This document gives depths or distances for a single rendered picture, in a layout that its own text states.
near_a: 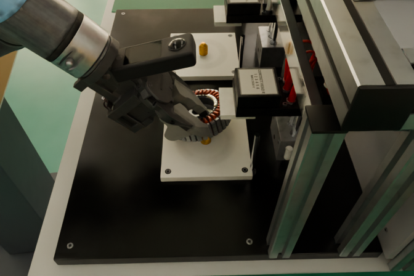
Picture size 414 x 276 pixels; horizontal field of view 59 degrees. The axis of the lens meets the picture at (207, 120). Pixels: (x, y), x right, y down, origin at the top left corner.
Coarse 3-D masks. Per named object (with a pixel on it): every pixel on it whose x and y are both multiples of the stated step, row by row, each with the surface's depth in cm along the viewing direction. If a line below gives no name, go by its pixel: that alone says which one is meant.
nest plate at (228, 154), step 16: (240, 128) 65; (176, 144) 63; (192, 144) 63; (208, 144) 63; (224, 144) 63; (240, 144) 63; (176, 160) 61; (192, 160) 61; (208, 160) 61; (224, 160) 61; (240, 160) 61; (160, 176) 59; (176, 176) 59; (192, 176) 59; (208, 176) 59; (224, 176) 59; (240, 176) 59
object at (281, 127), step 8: (272, 120) 65; (280, 120) 61; (288, 120) 61; (272, 128) 65; (280, 128) 60; (288, 128) 60; (272, 136) 65; (280, 136) 59; (288, 136) 59; (296, 136) 59; (280, 144) 59; (288, 144) 59; (280, 152) 61
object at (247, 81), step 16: (240, 80) 53; (256, 80) 53; (272, 80) 53; (320, 80) 57; (224, 96) 57; (240, 96) 51; (256, 96) 51; (272, 96) 51; (224, 112) 55; (240, 112) 53; (256, 112) 53; (272, 112) 53; (288, 112) 53
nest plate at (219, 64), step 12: (204, 36) 84; (216, 36) 84; (228, 36) 84; (216, 48) 81; (228, 48) 81; (204, 60) 78; (216, 60) 78; (228, 60) 78; (180, 72) 75; (192, 72) 75; (204, 72) 75; (216, 72) 75; (228, 72) 75
